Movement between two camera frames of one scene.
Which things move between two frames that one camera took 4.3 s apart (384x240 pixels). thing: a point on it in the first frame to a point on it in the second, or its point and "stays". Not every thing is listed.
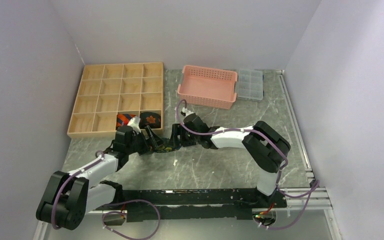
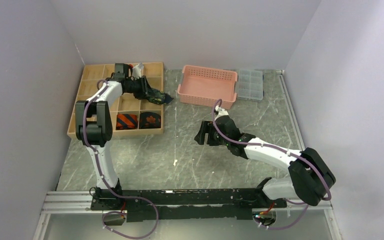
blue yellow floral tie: x=161 y=149 to x=158 y=97
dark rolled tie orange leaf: x=149 y=118 stays
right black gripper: x=178 y=130 to x=206 y=127
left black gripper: x=153 y=140 to x=143 y=93
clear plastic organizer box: x=250 y=84 stays
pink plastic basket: x=207 y=86 stays
